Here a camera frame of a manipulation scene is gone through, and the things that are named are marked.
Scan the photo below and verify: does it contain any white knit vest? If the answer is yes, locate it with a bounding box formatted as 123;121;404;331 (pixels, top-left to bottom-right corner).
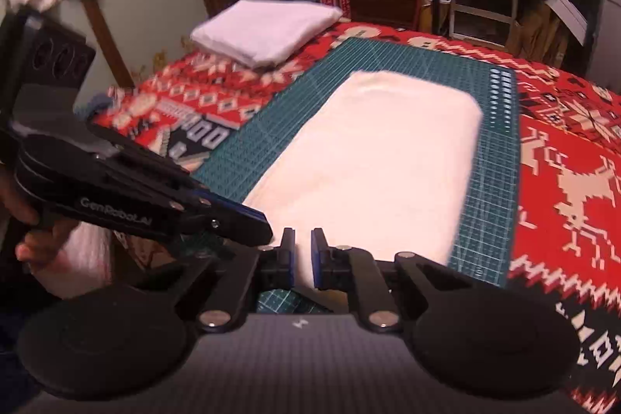
240;69;483;289

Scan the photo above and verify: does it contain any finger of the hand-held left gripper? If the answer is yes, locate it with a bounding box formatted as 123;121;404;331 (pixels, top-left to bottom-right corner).
175;204;273;247
175;182;267;224

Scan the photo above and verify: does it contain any green cutting mat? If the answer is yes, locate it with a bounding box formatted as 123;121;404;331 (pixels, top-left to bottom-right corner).
191;36;522;315

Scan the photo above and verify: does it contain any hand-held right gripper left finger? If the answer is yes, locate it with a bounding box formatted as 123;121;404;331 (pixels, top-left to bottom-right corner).
172;227;297;334

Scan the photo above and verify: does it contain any grey refrigerator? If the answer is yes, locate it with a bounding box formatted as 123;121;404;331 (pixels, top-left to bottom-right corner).
585;0;621;92

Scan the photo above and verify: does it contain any red patterned blanket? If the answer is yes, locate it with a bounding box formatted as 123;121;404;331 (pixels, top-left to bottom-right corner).
92;19;621;414

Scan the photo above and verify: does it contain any person's left hand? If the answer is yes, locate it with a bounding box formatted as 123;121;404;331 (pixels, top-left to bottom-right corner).
0;170;81;273

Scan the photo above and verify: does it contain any folded white cloth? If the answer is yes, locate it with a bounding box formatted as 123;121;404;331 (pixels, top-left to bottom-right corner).
190;0;344;69

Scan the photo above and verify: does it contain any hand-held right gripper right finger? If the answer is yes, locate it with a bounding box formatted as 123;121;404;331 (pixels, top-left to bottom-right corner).
310;227;470;334

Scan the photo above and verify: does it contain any stack of upright cardboard boxes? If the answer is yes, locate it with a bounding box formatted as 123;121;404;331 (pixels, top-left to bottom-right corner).
507;0;573;68

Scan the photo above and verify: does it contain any white mailer box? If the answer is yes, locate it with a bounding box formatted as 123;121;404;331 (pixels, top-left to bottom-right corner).
543;0;590;46

